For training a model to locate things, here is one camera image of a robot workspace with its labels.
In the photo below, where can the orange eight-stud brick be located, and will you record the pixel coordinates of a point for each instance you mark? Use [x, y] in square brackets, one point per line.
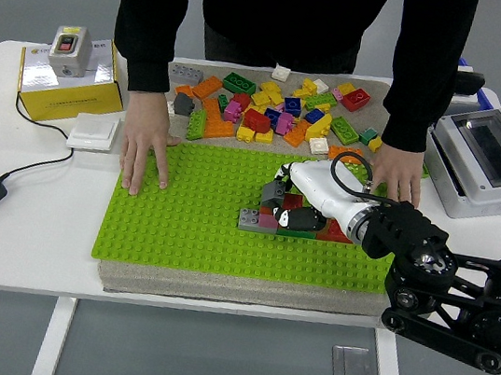
[207, 87]
[348, 149]

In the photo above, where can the dark green flat brick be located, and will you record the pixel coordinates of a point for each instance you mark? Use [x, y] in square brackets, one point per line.
[295, 233]

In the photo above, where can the grey distribution box clear lid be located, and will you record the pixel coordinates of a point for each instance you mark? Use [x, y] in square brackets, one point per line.
[444, 155]

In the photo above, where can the small pink brick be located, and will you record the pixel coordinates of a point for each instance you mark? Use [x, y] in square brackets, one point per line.
[336, 94]

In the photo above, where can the person's left forearm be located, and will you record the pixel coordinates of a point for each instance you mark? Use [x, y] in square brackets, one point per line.
[417, 80]

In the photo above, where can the magenta brick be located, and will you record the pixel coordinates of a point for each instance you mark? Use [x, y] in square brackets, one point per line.
[285, 123]
[232, 111]

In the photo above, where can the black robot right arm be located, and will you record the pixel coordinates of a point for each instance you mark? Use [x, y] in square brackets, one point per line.
[404, 234]

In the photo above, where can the long red brick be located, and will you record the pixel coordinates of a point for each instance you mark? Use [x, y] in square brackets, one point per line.
[335, 234]

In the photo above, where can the small white brick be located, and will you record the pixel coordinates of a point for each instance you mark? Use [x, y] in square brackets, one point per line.
[171, 108]

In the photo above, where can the light grey brick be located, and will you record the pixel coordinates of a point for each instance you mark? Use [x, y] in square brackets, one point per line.
[248, 218]

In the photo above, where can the white square brick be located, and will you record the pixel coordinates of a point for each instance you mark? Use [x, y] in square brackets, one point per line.
[321, 85]
[318, 145]
[281, 73]

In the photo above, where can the red four-stud brick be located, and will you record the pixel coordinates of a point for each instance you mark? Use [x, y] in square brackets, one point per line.
[355, 100]

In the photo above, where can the dark grey sloped brick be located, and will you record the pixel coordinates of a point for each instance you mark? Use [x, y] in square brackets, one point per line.
[184, 104]

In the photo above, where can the black rounded plug adapter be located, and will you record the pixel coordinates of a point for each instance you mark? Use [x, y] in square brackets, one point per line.
[471, 83]

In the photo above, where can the person's left hand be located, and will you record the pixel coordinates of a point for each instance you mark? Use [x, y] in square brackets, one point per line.
[399, 172]

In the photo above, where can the grey-brown foam mat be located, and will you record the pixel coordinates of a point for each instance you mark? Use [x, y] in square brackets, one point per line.
[216, 288]

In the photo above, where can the grey sloped toy brick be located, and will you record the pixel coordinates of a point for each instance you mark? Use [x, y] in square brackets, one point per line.
[272, 193]

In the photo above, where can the white wall switch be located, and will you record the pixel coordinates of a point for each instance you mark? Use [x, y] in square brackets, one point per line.
[93, 132]

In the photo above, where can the blue brick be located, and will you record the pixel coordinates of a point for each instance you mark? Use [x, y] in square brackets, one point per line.
[272, 116]
[292, 105]
[314, 115]

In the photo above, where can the blue plastic bin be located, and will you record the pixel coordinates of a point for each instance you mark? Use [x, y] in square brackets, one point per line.
[485, 97]

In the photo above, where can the grey eight-stud brick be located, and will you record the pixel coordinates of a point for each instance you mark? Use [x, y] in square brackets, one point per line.
[187, 75]

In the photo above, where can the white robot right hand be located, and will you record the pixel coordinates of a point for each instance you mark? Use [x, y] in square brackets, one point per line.
[312, 182]

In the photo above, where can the grey switch box red button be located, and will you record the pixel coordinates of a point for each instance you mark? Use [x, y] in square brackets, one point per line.
[68, 53]

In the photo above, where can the person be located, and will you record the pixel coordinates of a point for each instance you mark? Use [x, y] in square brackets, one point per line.
[281, 13]

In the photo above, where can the green studded baseplate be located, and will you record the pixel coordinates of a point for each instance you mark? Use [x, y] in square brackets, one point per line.
[180, 215]

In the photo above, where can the yellow cardboard box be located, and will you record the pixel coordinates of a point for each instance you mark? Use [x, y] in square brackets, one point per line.
[75, 99]

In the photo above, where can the small dark green brick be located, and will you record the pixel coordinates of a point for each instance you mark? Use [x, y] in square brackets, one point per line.
[223, 102]

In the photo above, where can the white switch plate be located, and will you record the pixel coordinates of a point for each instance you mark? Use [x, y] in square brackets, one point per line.
[464, 99]

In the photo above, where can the metal floor plate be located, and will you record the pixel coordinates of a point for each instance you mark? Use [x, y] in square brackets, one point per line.
[353, 365]

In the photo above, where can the person's right hand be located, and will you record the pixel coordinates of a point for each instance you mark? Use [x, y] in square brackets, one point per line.
[146, 125]

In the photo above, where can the long lime green brick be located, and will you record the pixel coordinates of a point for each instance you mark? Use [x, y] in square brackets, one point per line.
[196, 125]

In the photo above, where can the small red brick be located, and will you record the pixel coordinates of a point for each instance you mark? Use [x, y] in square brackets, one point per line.
[242, 101]

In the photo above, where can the person's right forearm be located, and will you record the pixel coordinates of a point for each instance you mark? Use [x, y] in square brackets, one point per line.
[152, 41]

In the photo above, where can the lime green eight-stud brick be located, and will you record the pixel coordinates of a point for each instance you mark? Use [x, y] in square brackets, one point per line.
[321, 101]

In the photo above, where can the small orange brick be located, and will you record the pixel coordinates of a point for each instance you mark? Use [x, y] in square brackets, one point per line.
[185, 90]

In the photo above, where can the large orange plate brick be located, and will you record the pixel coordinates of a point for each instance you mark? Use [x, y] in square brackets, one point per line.
[216, 125]

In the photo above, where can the red six-stud brick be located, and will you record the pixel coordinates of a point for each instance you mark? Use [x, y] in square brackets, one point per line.
[257, 120]

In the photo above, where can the yellow curved brick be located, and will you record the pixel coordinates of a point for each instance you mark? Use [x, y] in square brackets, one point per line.
[318, 127]

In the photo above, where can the lime green six-stud brick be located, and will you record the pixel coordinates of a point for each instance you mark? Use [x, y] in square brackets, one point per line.
[344, 130]

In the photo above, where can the dark green eight-stud brick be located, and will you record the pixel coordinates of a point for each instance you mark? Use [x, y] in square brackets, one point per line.
[239, 83]

